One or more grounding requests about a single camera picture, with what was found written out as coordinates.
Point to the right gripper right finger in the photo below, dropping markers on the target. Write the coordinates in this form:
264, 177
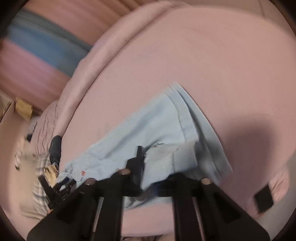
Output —
202, 211

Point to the dark navy folded garment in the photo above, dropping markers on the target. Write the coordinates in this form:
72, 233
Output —
55, 150

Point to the blue curtain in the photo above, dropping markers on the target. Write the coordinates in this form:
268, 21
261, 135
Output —
47, 41

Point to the cream patterned folded cloth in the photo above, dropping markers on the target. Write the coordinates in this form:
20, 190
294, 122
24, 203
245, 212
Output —
51, 173

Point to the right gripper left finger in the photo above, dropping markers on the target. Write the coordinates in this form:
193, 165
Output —
93, 211

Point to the pink folded duvet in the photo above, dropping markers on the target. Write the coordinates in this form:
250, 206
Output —
57, 116

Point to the pink curtain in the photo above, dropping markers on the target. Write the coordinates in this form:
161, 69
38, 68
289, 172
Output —
28, 77

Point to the plaid grey white pillow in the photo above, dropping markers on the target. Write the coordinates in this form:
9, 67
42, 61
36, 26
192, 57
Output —
33, 202

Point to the light blue strawberry pants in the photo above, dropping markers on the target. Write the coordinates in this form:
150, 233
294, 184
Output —
176, 137

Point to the pink bed sheet mattress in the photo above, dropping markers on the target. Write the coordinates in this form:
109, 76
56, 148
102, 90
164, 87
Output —
238, 68

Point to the yellow straw tassel hanging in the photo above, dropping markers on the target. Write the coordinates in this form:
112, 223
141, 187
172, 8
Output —
24, 109

